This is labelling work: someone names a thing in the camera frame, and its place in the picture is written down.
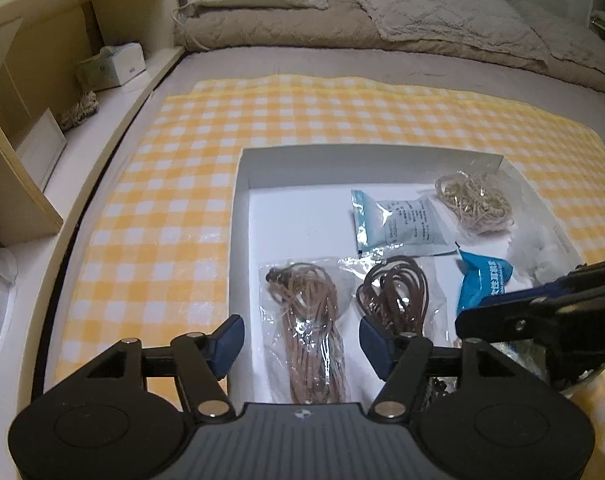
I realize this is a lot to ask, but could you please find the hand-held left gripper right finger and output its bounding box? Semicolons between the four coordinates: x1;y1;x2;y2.
359;315;521;421

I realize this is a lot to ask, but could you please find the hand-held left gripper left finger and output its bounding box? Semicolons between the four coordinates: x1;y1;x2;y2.
85;314;246;421

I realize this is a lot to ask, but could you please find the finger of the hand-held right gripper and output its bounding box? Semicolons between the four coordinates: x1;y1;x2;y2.
479;256;605;309
455;300;549;344

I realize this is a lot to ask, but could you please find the white cotton wad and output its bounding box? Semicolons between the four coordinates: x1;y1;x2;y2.
505;232;569;289

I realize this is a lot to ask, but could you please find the blue packet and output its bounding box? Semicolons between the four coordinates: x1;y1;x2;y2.
455;248;515;312

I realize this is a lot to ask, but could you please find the bag of dark brown cord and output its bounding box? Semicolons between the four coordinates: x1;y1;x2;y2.
339;254;451;362

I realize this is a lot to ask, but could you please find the bag of tan cord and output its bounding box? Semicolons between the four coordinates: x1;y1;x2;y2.
257;257;354;405

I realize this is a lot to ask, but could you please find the bag of rubber bands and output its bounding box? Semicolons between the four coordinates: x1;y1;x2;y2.
433;157;516;241

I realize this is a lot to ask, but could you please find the white and blue pouch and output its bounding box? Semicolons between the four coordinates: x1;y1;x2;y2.
351;189;456;256

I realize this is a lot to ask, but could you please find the shallow white cardboard box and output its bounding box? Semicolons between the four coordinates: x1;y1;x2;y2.
227;146;591;406

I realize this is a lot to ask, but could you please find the yellow checked cloth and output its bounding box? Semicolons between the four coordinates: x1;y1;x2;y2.
55;73;605;480

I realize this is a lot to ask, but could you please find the flat white box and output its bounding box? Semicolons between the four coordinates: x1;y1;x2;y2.
17;107;68;192

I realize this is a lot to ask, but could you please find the folded beige quilt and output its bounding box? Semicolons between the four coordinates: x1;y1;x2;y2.
336;0;551;64

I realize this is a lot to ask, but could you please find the white tissue box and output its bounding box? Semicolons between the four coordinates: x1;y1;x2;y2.
76;43;148;92

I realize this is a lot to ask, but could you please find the light wooden shelf unit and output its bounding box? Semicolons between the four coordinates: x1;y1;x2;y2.
0;0;199;411

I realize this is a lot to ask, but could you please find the dark cord bundle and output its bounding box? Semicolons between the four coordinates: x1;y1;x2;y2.
420;375;458;406

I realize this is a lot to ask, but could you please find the coiled rope bundle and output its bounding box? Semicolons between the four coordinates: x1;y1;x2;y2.
57;90;101;132

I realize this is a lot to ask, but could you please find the white cable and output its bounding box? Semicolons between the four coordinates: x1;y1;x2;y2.
169;0;199;27

